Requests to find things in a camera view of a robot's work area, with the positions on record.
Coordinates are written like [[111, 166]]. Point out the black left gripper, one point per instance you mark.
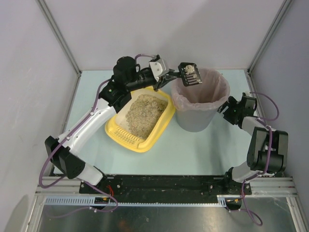
[[161, 81]]

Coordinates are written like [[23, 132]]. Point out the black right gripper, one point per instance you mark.
[[228, 108]]

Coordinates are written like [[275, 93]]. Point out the black slotted litter scoop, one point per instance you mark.
[[181, 74]]

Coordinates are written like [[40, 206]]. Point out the white litter clump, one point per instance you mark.
[[190, 73]]

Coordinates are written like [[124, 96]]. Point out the grey trash bin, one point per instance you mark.
[[194, 121]]

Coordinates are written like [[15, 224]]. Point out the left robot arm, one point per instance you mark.
[[111, 97]]

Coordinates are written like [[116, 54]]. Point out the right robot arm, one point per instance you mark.
[[267, 152]]

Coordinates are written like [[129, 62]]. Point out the beige cat litter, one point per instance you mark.
[[144, 114]]

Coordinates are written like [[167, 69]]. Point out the yellow litter box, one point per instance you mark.
[[117, 127]]

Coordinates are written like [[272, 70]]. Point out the pink plastic bin liner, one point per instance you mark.
[[211, 94]]

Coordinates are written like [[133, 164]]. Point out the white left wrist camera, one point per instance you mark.
[[158, 67]]

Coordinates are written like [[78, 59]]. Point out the grey slotted cable duct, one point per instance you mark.
[[215, 201]]

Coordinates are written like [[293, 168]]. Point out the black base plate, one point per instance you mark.
[[159, 187]]

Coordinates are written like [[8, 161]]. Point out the right aluminium frame post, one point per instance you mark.
[[278, 19]]

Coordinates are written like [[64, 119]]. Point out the aluminium frame post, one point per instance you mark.
[[57, 33], [278, 19]]

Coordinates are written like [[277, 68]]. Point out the left aluminium frame post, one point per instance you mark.
[[57, 33]]

